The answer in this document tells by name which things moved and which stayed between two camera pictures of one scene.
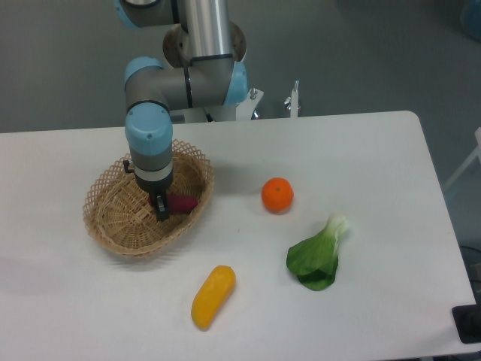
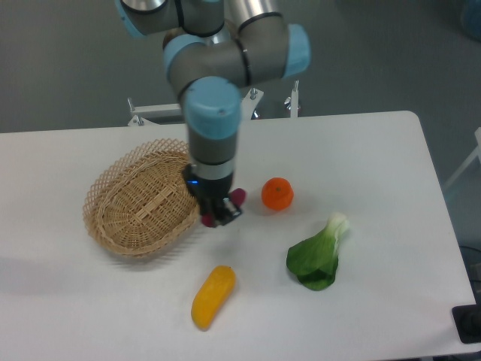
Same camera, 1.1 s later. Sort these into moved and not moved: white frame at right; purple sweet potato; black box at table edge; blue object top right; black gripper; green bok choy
Moved: black gripper; purple sweet potato
Not moved: green bok choy; black box at table edge; white frame at right; blue object top right
